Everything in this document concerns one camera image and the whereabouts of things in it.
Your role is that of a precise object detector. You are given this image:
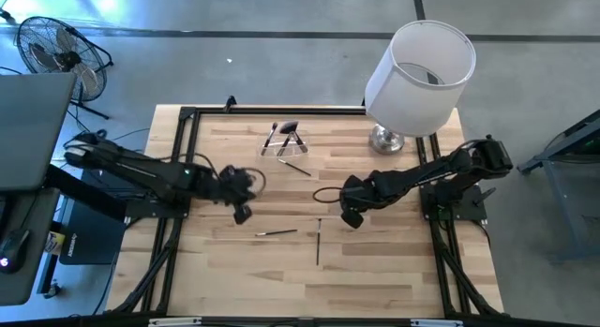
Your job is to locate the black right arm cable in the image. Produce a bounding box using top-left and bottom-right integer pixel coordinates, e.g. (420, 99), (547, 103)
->
(311, 186), (346, 205)

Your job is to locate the dark metal cart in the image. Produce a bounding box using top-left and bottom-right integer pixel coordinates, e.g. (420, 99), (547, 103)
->
(517, 109), (600, 261)

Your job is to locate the black computer mouse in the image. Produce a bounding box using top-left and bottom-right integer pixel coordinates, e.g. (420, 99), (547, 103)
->
(0, 228), (30, 275)

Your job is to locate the fine-tipped black eyeliner brush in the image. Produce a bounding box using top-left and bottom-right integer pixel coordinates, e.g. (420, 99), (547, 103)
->
(277, 158), (313, 177)

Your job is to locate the clear acrylic brush organizer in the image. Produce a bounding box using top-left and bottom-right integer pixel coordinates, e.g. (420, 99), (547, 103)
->
(255, 128), (311, 159)

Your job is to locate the large grey panel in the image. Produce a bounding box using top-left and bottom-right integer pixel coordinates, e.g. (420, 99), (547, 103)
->
(0, 72), (79, 193)

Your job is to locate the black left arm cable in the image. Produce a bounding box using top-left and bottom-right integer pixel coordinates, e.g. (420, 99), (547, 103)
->
(189, 152), (268, 198)

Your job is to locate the white bracket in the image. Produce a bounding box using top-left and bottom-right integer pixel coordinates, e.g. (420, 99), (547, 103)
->
(148, 317), (203, 327)
(410, 318), (466, 327)

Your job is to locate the white-shaded silver table lamp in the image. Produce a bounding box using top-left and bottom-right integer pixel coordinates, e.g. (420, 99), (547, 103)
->
(364, 20), (477, 156)

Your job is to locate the black aluminium table frame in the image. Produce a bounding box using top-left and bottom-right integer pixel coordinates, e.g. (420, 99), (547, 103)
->
(108, 105), (506, 321)

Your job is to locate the long thin black makeup brush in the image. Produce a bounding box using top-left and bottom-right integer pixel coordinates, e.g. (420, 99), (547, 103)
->
(254, 229), (299, 238)

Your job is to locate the black spoolie brow brush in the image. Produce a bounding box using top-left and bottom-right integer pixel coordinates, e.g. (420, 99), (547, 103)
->
(291, 131), (309, 155)

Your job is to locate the grey side desk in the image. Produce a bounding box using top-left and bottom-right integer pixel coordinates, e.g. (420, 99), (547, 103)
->
(0, 186), (61, 308)

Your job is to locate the black floor fan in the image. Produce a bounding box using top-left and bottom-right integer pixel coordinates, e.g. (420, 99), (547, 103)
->
(15, 15), (115, 121)

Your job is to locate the large black powder brush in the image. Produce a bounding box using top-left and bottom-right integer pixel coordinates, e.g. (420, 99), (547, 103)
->
(278, 120), (300, 157)

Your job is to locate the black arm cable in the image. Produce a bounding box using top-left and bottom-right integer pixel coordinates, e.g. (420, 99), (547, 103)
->
(311, 186), (346, 205)
(189, 152), (268, 198)

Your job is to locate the black husky mat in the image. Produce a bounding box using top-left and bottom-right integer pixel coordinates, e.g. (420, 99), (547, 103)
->
(58, 195), (128, 266)

